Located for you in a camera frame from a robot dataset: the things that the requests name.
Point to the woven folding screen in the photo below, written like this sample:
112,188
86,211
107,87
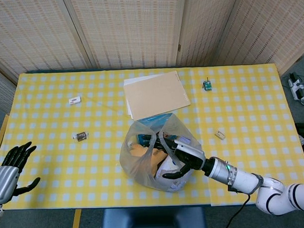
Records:
126,27

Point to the orange plush toy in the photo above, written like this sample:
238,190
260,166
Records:
139,150

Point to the transparent plastic bag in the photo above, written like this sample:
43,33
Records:
133,164

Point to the manila paper folder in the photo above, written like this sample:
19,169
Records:
156,96

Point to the blue and white packet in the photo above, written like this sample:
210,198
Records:
165,167

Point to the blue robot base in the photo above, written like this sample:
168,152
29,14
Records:
153,221

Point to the yellow checked tablecloth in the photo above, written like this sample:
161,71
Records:
54,117

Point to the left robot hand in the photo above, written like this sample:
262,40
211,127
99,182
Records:
5,176

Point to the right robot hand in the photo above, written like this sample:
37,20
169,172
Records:
191,155

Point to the small green toy car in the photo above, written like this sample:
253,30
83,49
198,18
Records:
207,85

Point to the wrapped brown candy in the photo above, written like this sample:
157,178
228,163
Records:
80,136

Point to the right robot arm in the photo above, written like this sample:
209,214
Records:
244,177

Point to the white power strip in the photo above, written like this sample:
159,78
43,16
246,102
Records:
296,87

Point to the small white staple box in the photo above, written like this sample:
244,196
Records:
74,100

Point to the white eraser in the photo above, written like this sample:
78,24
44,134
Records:
220,135

